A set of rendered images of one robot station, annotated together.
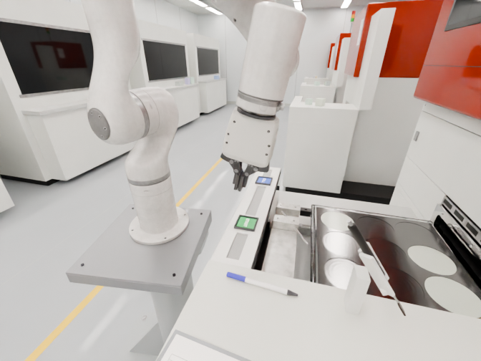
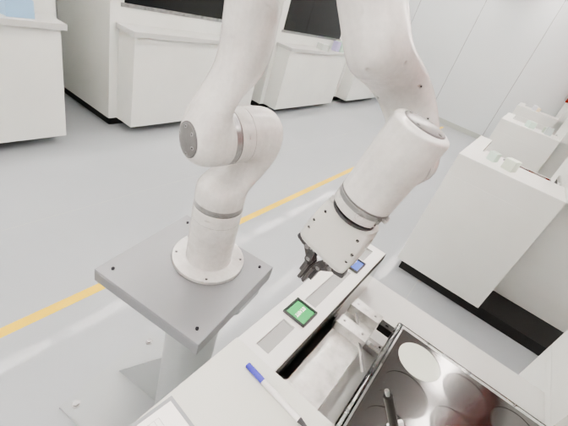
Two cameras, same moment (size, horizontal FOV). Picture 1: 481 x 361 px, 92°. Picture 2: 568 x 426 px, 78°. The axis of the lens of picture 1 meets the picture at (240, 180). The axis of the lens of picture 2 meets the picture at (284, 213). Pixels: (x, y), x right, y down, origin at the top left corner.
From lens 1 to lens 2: 18 cm
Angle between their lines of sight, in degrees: 11
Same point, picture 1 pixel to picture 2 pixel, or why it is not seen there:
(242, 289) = (254, 389)
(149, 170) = (220, 203)
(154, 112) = (252, 144)
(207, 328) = (200, 411)
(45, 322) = (49, 290)
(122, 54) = (242, 78)
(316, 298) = not seen: outside the picture
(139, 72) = not seen: hidden behind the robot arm
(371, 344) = not seen: outside the picture
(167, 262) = (196, 309)
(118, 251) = (152, 270)
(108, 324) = (109, 327)
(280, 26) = (409, 152)
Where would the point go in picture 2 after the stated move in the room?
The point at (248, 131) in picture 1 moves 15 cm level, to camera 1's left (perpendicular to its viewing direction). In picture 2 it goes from (335, 229) to (251, 190)
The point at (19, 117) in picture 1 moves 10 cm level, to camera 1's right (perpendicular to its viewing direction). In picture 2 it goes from (111, 30) to (121, 35)
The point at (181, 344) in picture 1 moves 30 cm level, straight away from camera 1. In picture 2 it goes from (170, 413) to (201, 271)
